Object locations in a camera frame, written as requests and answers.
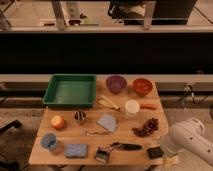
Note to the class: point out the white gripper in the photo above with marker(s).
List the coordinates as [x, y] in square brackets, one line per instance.
[170, 148]

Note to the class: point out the black eraser block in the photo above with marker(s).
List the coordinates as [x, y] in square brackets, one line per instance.
[155, 152]

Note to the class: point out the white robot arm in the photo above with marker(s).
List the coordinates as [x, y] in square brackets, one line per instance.
[189, 135]

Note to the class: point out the red bowl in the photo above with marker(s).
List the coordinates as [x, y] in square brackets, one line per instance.
[142, 86]

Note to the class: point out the purple bowl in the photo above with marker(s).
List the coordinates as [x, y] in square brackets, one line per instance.
[116, 84]

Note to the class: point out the red grape bunch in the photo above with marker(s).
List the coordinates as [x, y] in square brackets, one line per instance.
[149, 127]

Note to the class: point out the orange carrot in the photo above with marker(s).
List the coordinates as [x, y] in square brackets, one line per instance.
[148, 106]

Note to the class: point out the white lidded jar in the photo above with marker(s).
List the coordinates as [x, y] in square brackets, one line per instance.
[132, 107]

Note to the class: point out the blue folded cloth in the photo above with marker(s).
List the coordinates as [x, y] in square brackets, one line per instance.
[108, 122]

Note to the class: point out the blue sponge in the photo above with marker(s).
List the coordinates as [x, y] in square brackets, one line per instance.
[76, 150]

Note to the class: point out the orange fruit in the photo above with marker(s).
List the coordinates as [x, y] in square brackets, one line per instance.
[57, 122]

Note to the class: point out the blue lidded cup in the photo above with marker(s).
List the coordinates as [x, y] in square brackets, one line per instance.
[49, 142]

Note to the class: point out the green plastic tray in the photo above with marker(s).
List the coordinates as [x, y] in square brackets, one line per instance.
[71, 91]

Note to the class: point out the person in background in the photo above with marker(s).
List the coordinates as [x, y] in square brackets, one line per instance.
[124, 9]

